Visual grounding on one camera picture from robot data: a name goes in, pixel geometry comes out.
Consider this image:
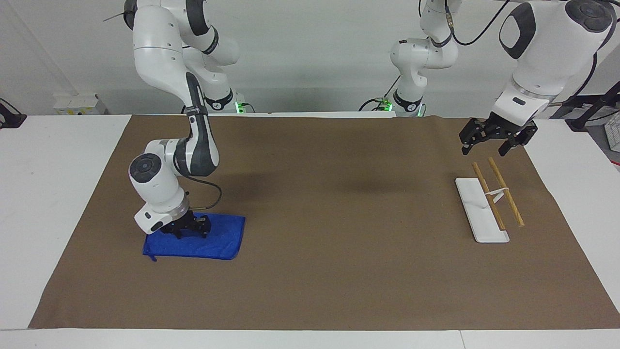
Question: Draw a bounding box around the blue towel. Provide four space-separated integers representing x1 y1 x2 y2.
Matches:
142 212 246 262

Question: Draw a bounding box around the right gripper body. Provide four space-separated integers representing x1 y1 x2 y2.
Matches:
169 211 204 233

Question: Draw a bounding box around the white keyboard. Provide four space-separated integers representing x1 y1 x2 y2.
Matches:
604 111 620 154

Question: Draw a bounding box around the black stand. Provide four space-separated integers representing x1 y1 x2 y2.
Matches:
550 80 620 132
0 97 28 130

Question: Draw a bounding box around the white rack with wooden rods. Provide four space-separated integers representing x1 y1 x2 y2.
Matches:
455 157 526 244

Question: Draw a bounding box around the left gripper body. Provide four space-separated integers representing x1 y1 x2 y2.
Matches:
486 112 522 137

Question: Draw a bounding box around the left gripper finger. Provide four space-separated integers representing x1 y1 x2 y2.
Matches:
498 122 539 157
460 118 490 156

